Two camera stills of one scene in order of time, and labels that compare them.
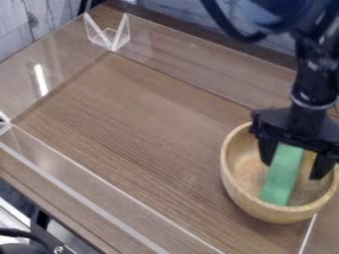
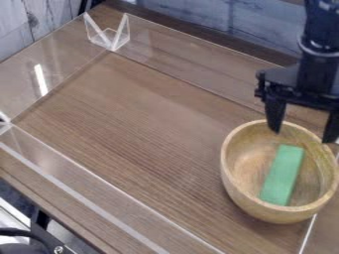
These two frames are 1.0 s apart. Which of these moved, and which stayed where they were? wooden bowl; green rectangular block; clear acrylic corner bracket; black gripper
Moved: black gripper
Stayed: green rectangular block; clear acrylic corner bracket; wooden bowl
